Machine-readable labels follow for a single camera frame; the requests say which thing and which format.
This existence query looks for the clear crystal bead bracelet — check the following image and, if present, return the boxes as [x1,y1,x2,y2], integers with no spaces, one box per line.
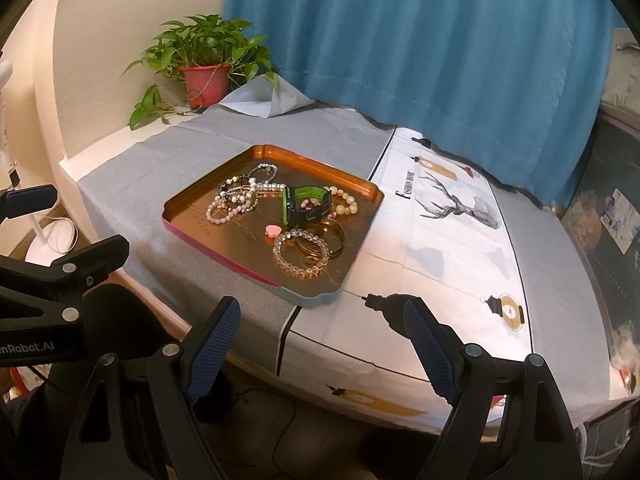
[263,224,332,280]

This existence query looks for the pearl bead bracelet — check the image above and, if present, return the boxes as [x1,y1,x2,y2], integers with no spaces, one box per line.
[204,174,262,226]

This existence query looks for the white fan base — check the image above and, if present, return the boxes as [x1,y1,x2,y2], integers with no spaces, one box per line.
[25,214,78,266]

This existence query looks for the teal green bead bracelet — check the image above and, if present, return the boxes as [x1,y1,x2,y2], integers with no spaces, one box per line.
[246,161,279,187]

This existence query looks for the green potted plant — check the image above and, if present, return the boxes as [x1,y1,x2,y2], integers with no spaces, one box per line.
[126,14,278,113]

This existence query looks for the grey white printed tablecloth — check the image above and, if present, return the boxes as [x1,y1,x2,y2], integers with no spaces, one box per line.
[65,106,628,432]

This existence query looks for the blue curtain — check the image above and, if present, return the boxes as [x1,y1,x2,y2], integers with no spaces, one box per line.
[224,0,617,205]

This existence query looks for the dark storage box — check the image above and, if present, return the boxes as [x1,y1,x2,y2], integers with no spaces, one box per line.
[562,114,639,374]

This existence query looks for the copper metal tray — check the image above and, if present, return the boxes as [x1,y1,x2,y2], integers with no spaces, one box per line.
[162,144,384,308]

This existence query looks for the yellow jade bead bracelet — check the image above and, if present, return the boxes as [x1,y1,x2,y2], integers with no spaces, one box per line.
[322,185,360,219]

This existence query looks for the green black wristwatch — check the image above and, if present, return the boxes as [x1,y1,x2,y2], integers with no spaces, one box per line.
[282,185,331,228]

